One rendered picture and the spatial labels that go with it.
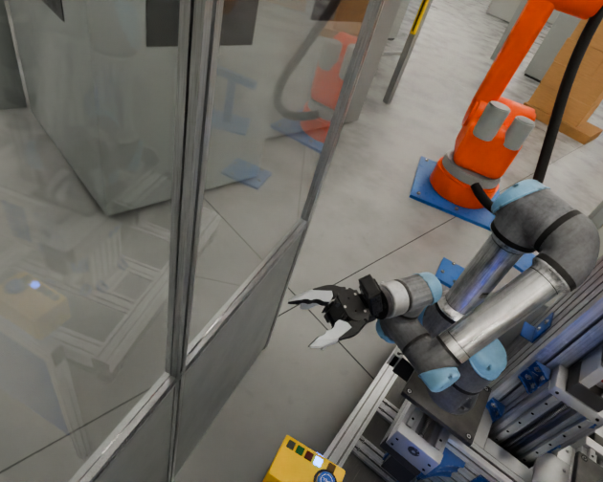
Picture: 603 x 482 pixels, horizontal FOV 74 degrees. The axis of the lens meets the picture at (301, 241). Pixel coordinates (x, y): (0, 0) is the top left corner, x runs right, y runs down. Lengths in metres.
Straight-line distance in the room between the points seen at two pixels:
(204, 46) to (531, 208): 0.73
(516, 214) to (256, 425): 1.67
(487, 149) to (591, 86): 4.27
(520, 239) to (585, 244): 0.13
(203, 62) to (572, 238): 0.76
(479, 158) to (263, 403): 2.99
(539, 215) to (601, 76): 7.30
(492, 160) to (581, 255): 3.30
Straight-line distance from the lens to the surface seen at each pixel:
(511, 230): 1.02
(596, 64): 8.24
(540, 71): 11.12
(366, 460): 2.08
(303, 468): 1.06
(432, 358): 0.94
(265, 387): 2.34
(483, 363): 1.18
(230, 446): 2.19
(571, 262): 0.96
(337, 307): 0.81
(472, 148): 4.17
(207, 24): 0.59
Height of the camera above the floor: 2.04
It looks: 41 degrees down
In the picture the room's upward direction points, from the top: 19 degrees clockwise
